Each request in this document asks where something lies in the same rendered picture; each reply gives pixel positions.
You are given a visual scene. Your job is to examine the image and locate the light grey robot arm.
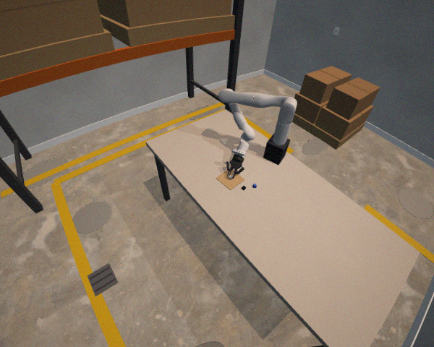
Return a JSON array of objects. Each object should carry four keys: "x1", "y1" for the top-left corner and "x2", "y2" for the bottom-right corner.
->
[{"x1": 218, "y1": 88, "x2": 297, "y2": 158}]

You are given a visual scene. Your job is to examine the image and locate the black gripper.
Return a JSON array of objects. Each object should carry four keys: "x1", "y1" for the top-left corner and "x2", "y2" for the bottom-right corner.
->
[{"x1": 226, "y1": 155, "x2": 244, "y2": 179}]

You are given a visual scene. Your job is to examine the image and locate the tan flat mat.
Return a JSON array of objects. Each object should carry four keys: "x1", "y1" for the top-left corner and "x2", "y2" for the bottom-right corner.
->
[{"x1": 216, "y1": 170, "x2": 245, "y2": 190}]

